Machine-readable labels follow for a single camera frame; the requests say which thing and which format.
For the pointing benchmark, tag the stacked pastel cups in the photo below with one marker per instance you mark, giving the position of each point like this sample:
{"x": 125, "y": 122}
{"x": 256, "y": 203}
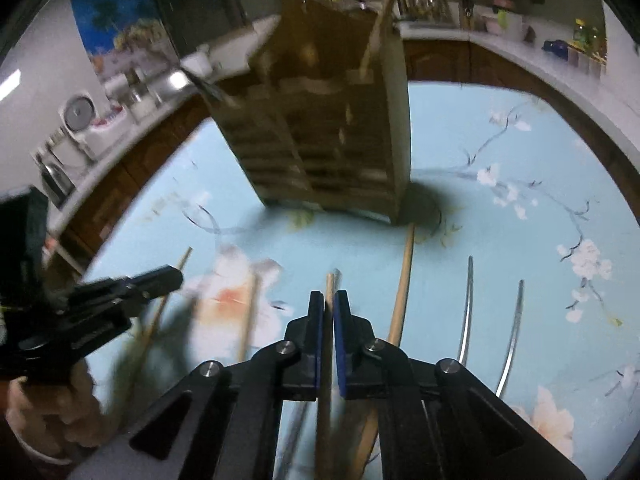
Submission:
{"x": 504, "y": 21}

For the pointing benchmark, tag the person's left hand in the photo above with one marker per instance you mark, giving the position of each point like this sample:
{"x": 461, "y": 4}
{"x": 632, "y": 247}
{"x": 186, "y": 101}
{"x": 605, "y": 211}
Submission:
{"x": 51, "y": 422}

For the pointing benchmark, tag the metal chopstick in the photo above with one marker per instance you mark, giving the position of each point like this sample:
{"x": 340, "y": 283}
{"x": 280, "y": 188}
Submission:
{"x": 467, "y": 317}
{"x": 292, "y": 438}
{"x": 513, "y": 341}

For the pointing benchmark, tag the wooden lower cabinets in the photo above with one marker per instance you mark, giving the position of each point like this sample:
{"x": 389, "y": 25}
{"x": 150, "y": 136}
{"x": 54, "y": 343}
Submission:
{"x": 577, "y": 87}

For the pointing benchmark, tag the tropical beach poster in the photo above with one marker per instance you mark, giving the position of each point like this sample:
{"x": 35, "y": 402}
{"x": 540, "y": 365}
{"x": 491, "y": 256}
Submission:
{"x": 122, "y": 35}

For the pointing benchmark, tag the steel electric kettle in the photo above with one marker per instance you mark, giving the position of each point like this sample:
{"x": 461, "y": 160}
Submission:
{"x": 58, "y": 186}

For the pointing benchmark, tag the green yellow drink bottle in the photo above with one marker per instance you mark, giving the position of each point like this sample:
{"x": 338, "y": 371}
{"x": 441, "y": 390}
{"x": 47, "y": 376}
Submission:
{"x": 587, "y": 38}

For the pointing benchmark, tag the white ceramic pot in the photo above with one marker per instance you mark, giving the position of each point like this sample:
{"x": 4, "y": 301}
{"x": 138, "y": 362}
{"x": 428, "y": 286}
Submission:
{"x": 198, "y": 62}

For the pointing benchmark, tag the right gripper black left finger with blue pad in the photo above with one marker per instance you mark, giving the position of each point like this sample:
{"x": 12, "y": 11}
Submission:
{"x": 219, "y": 422}

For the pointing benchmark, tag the metal spoon in holder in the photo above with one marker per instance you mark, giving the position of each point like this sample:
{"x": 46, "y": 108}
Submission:
{"x": 207, "y": 88}

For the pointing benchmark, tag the floral light blue tablecloth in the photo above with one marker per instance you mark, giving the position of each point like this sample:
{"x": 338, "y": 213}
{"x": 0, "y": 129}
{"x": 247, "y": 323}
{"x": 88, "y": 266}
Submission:
{"x": 496, "y": 175}

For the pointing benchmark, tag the dark kitchen window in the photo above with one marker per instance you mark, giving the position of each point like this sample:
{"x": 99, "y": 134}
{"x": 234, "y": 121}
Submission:
{"x": 210, "y": 5}

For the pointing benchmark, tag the utensil drying rack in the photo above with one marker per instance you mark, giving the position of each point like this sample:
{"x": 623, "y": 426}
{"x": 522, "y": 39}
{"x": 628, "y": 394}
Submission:
{"x": 429, "y": 12}

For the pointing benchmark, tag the white rice cooker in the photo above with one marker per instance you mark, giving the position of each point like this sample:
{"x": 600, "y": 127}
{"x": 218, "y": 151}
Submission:
{"x": 94, "y": 132}

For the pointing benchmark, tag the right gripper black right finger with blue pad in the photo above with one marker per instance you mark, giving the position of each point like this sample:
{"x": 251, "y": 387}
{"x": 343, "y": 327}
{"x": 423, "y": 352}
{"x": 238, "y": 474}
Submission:
{"x": 437, "y": 421}

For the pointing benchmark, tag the wooden chopstick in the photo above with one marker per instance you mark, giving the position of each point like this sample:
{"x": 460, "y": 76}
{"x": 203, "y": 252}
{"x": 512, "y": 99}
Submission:
{"x": 323, "y": 460}
{"x": 376, "y": 37}
{"x": 248, "y": 324}
{"x": 370, "y": 428}
{"x": 138, "y": 350}

